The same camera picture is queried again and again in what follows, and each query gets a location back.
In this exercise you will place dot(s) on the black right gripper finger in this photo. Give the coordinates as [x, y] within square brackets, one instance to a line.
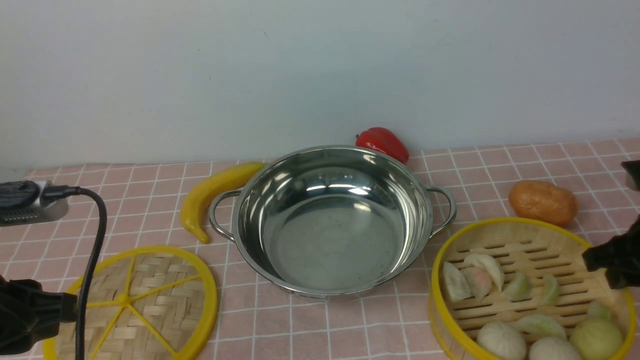
[619, 257]

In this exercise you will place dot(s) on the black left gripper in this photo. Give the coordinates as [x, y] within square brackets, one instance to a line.
[29, 315]

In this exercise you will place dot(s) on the yellow rimmed bamboo steamer basket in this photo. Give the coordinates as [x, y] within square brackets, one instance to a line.
[534, 248]

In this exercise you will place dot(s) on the woven bamboo steamer lid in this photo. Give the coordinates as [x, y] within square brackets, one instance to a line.
[150, 303]

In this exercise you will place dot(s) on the white dumpling top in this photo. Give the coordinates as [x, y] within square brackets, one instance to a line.
[490, 265]

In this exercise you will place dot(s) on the stainless steel pot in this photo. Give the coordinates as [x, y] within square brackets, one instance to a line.
[332, 221]

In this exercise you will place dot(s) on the small green bun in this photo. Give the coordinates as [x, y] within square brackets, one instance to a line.
[598, 310]

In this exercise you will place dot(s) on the green dumpling right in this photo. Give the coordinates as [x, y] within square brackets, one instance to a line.
[550, 290]

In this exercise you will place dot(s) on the green dumpling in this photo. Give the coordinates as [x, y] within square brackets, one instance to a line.
[518, 289]
[550, 290]
[540, 325]

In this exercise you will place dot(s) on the green steamed bun large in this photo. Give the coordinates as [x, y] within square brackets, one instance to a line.
[597, 339]

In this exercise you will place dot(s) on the orange brown toy potato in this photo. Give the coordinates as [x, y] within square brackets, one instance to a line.
[543, 201]

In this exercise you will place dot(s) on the green dumpling middle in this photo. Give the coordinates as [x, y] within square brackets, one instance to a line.
[518, 289]

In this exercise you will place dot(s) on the green dumpling lower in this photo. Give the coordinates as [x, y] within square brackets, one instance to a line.
[540, 325]

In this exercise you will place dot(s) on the white steamed bun middle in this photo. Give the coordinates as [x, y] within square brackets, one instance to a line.
[553, 348]

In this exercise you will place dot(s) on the white steamed bun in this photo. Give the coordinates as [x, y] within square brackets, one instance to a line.
[503, 341]
[553, 348]

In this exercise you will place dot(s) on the pinkish white dumpling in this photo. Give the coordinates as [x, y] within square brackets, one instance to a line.
[479, 281]

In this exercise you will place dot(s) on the white steamed bun left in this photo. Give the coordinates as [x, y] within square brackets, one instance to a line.
[503, 341]

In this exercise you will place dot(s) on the white dumpling far left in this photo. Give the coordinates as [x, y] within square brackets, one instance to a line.
[456, 285]

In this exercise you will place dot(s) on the yellow toy banana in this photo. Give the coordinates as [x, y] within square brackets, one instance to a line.
[199, 199]

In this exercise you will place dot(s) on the red toy bell pepper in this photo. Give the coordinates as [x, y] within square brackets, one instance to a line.
[384, 141]

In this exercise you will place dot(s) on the dark right wrist camera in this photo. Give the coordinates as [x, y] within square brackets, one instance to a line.
[632, 177]

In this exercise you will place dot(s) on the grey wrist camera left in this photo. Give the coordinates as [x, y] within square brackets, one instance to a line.
[22, 203]

